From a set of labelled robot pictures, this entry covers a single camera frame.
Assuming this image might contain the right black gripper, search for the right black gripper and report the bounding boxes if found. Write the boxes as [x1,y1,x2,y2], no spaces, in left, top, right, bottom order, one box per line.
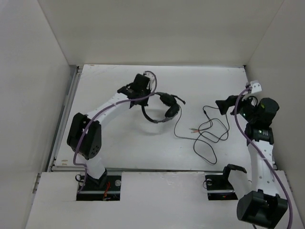
[215,92,257,123]

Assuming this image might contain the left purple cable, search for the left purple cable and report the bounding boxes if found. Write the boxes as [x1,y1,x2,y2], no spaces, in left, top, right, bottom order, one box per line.
[72,70,158,194]

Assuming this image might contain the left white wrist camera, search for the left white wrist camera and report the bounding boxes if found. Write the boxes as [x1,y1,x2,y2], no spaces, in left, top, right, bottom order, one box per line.
[143,71,155,91]

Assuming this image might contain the black headphones with cable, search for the black headphones with cable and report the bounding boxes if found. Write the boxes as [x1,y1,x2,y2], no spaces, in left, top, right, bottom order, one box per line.
[141,92,230,166]

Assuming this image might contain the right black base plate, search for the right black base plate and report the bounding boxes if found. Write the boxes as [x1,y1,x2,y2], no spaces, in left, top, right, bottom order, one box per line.
[203,173,238,201]

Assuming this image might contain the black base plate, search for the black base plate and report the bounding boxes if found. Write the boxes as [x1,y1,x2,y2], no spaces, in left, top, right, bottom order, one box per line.
[75,173,122,201]
[203,173,238,201]

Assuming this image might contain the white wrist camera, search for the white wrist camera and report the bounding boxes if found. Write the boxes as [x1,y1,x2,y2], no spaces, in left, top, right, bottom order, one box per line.
[246,80,262,94]
[143,71,155,91]

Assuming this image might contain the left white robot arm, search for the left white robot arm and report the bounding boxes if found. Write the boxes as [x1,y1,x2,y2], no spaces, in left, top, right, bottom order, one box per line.
[67,71,157,189]

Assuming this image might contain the purple cable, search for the purple cable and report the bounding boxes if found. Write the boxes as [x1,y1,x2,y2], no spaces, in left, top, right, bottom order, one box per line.
[234,87,294,229]
[72,70,158,194]

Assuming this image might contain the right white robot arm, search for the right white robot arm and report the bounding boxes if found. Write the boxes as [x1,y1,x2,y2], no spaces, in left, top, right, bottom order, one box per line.
[215,95,293,229]

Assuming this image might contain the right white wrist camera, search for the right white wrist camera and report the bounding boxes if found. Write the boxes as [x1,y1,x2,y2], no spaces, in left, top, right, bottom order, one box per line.
[246,80,262,94]

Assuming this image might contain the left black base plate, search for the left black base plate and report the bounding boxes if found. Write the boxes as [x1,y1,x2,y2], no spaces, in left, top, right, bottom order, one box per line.
[75,173,122,201]

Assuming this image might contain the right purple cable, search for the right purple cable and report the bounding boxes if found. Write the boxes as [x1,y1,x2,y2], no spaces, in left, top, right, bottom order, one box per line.
[234,87,294,229]

